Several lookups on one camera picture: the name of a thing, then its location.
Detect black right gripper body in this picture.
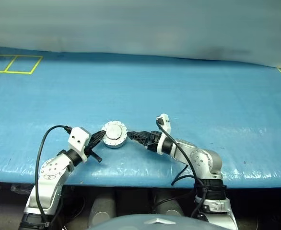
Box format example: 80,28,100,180
145,130,162,153

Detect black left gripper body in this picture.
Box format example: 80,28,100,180
84,141,94,158

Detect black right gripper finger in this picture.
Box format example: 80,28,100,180
127,131,148,138
130,137,147,147

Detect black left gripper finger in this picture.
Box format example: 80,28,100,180
90,130,107,148
89,149,103,163

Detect silver motor gear cover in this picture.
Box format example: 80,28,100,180
101,120,128,142

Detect blue table cover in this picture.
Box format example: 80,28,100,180
0,46,281,190

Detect grey rounded shape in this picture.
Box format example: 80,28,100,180
154,194,186,216
89,191,117,228

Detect grey-blue rounded robot torso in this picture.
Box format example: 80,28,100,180
86,214,191,230

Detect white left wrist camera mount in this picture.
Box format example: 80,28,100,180
68,126,93,161

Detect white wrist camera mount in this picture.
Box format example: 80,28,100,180
154,113,172,155
68,126,93,161

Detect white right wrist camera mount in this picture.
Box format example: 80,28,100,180
154,113,172,155

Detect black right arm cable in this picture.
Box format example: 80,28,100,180
156,119,207,216

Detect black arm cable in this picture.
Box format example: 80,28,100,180
34,125,71,225
156,119,207,216

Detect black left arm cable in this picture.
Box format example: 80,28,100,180
34,125,71,225

